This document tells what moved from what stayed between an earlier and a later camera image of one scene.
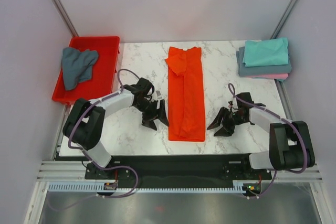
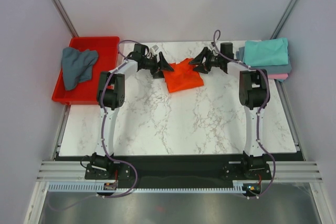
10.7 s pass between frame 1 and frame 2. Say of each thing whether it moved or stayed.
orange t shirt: moved
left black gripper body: moved
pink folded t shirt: stayed
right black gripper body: moved
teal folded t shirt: stayed
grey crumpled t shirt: stayed
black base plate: stayed
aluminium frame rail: stayed
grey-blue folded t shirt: stayed
